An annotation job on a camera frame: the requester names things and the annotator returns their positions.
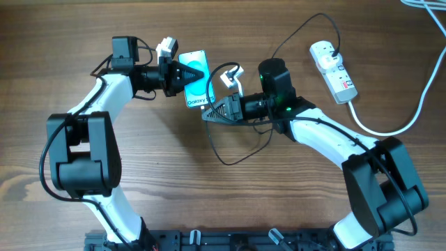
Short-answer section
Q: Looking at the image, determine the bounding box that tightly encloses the Galaxy S25 smartphone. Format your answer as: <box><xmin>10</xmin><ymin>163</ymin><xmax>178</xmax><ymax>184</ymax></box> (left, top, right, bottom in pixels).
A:
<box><xmin>178</xmin><ymin>50</ymin><xmax>217</xmax><ymax>109</ymax></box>

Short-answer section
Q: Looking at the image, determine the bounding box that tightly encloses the black USB charging cable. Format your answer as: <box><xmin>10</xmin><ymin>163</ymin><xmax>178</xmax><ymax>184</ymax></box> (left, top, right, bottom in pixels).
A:
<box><xmin>199</xmin><ymin>13</ymin><xmax>341</xmax><ymax>167</ymax></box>

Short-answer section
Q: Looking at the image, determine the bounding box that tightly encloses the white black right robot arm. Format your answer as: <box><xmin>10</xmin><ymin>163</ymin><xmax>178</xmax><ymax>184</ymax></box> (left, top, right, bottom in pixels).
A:
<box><xmin>203</xmin><ymin>58</ymin><xmax>429</xmax><ymax>250</ymax></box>

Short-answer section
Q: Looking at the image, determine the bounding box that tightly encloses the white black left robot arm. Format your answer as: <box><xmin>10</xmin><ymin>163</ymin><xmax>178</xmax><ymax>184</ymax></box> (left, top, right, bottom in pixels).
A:
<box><xmin>39</xmin><ymin>36</ymin><xmax>204</xmax><ymax>250</ymax></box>

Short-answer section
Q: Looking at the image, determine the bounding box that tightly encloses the white charger plug adapter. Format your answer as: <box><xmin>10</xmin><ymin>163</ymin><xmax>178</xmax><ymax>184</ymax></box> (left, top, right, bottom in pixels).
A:
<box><xmin>316</xmin><ymin>53</ymin><xmax>343</xmax><ymax>74</ymax></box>

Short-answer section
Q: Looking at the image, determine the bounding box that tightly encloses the white power strip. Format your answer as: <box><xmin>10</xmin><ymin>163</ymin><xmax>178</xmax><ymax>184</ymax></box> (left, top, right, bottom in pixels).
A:
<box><xmin>309</xmin><ymin>40</ymin><xmax>357</xmax><ymax>105</ymax></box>

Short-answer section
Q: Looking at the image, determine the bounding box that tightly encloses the white power strip cord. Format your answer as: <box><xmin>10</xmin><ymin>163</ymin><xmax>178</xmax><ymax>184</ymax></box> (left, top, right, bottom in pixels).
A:
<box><xmin>347</xmin><ymin>0</ymin><xmax>446</xmax><ymax>137</ymax></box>

